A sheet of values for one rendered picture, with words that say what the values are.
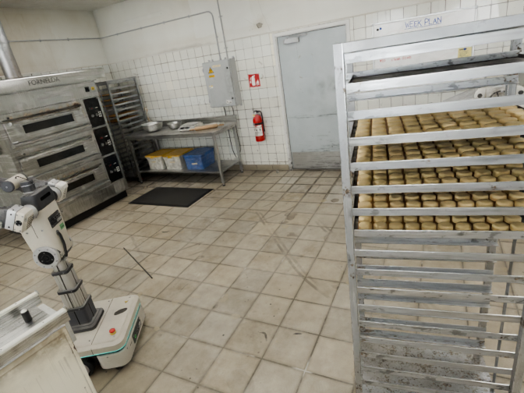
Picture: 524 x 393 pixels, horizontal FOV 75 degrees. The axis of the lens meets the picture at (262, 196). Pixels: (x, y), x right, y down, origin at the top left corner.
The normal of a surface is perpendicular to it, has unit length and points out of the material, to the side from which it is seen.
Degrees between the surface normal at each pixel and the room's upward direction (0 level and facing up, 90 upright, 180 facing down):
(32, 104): 90
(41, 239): 101
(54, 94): 90
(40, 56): 90
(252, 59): 90
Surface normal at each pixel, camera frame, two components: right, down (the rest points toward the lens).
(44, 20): 0.89, 0.04
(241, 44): -0.43, 0.40
